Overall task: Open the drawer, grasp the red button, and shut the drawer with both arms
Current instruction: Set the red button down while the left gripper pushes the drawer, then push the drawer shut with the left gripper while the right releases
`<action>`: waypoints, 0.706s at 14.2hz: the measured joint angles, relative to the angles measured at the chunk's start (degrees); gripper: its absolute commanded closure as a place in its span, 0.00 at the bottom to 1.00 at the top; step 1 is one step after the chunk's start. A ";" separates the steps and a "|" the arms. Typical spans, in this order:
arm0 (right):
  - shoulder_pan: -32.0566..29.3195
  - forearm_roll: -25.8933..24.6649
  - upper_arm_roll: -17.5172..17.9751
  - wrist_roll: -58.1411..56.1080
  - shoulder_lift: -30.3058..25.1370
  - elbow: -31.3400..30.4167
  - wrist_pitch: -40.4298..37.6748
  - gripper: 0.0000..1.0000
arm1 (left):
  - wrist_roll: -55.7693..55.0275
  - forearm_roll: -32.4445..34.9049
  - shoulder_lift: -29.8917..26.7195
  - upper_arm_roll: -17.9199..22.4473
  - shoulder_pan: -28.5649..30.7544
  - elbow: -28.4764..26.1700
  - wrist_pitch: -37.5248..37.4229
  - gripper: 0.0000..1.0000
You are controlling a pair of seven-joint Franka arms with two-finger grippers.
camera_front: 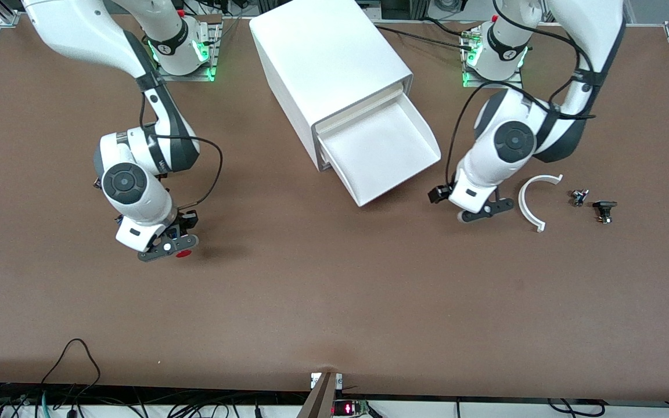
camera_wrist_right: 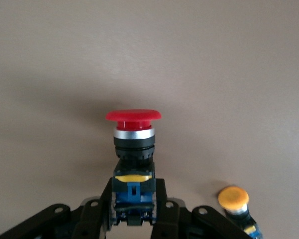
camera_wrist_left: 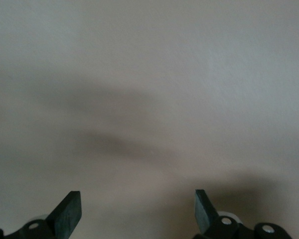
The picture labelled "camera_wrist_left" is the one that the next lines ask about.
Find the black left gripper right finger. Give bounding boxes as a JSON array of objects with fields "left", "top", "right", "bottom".
[{"left": 193, "top": 189, "right": 293, "bottom": 239}]

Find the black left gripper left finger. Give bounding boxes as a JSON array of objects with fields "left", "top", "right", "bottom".
[{"left": 4, "top": 191, "right": 83, "bottom": 239}]

